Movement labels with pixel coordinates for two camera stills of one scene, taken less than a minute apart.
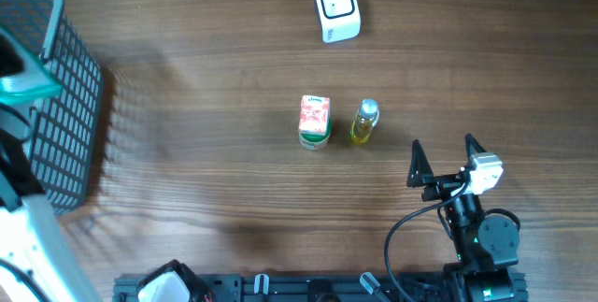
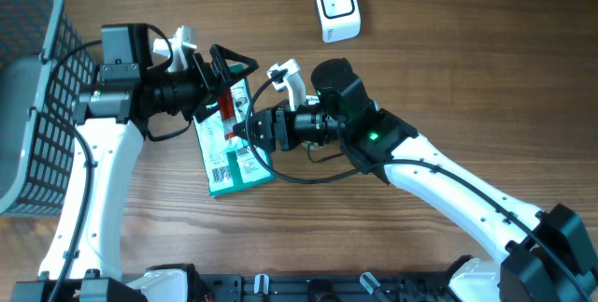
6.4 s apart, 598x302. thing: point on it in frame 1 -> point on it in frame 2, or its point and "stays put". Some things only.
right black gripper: (421, 174) -> (270, 121)
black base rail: (256, 287) stays put
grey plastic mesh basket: (66, 127) stays put
